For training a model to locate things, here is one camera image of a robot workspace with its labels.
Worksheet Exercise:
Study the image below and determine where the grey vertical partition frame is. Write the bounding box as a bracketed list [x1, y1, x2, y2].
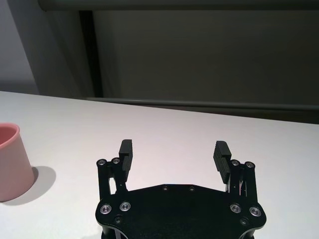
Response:
[7, 0, 97, 98]

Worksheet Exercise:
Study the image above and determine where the pink plastic cup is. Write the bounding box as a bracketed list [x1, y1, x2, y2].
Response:
[0, 122, 35, 203]

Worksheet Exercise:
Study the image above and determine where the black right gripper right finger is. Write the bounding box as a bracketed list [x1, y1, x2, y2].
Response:
[213, 140, 258, 200]

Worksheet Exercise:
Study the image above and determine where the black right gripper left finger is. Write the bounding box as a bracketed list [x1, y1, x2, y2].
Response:
[96, 139, 134, 200]

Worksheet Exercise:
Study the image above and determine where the dark vertical post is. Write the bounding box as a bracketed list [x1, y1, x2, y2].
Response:
[79, 10, 104, 99]

